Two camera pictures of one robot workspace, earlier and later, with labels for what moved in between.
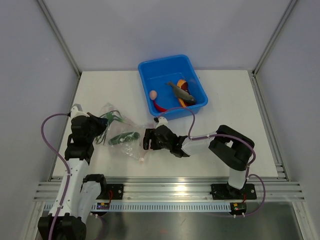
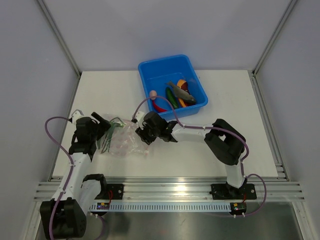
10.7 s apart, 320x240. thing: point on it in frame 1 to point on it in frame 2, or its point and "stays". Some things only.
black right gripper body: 159,145 to 148,134
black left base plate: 117,191 stays
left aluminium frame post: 63,43 stays
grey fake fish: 181,94 stays
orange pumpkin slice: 183,84 stays
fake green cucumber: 124,137 to 171,97
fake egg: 153,95 stays
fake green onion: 110,116 to 115,121
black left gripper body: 96,127 stays
